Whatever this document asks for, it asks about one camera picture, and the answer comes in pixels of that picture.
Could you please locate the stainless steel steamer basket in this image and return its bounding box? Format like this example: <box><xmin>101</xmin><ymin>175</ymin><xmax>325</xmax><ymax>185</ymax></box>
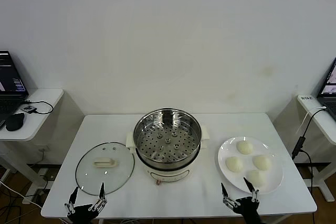
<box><xmin>132</xmin><ymin>108</ymin><xmax>203</xmax><ymax>169</ymax></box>

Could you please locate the dark grey laptop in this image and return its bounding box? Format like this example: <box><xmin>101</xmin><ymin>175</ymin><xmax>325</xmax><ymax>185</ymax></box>
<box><xmin>316</xmin><ymin>56</ymin><xmax>336</xmax><ymax>120</ymax></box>

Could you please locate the white strap cable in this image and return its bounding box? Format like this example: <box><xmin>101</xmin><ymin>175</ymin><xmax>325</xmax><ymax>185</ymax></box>
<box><xmin>295</xmin><ymin>105</ymin><xmax>328</xmax><ymax>135</ymax></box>

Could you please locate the small black device white sticker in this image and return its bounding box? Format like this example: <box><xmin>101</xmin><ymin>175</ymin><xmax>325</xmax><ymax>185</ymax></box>
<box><xmin>20</xmin><ymin>104</ymin><xmax>37</xmax><ymax>114</ymax></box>

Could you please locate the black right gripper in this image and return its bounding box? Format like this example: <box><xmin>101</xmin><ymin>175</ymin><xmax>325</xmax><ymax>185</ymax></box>
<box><xmin>220</xmin><ymin>177</ymin><xmax>260</xmax><ymax>216</ymax></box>

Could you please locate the cream electric cooker base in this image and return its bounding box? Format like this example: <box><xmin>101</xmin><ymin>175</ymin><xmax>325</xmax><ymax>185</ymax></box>
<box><xmin>125</xmin><ymin>125</ymin><xmax>211</xmax><ymax>187</ymax></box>

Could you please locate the thin black device cable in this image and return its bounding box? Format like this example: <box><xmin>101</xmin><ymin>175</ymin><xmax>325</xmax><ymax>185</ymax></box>
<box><xmin>22</xmin><ymin>100</ymin><xmax>54</xmax><ymax>115</ymax></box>

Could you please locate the white floor cable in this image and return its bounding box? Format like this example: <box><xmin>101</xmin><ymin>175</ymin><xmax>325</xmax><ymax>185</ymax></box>
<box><xmin>0</xmin><ymin>180</ymin><xmax>37</xmax><ymax>205</ymax></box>

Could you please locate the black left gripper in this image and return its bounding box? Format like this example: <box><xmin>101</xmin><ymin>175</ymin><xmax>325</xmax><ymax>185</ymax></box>
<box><xmin>65</xmin><ymin>182</ymin><xmax>108</xmax><ymax>224</ymax></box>

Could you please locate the black laptop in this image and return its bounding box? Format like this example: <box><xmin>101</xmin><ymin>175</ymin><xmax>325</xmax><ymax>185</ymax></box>
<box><xmin>0</xmin><ymin>50</ymin><xmax>29</xmax><ymax>122</ymax></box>

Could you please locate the white steamed baozi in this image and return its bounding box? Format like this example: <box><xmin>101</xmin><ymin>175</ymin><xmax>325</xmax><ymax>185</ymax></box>
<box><xmin>247</xmin><ymin>169</ymin><xmax>267</xmax><ymax>187</ymax></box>
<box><xmin>252</xmin><ymin>155</ymin><xmax>272</xmax><ymax>171</ymax></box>
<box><xmin>225</xmin><ymin>156</ymin><xmax>244</xmax><ymax>173</ymax></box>
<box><xmin>236</xmin><ymin>141</ymin><xmax>254</xmax><ymax>155</ymax></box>

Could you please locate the round glass lid cream handle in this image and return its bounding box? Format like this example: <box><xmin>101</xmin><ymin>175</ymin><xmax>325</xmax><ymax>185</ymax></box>
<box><xmin>75</xmin><ymin>142</ymin><xmax>135</xmax><ymax>196</ymax></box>

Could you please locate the black computer mouse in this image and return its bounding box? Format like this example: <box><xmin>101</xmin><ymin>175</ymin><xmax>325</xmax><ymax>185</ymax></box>
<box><xmin>5</xmin><ymin>112</ymin><xmax>25</xmax><ymax>132</ymax></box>

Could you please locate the white round plate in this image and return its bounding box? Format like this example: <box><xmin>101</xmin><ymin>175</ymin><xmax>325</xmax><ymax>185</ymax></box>
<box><xmin>217</xmin><ymin>136</ymin><xmax>284</xmax><ymax>195</ymax></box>

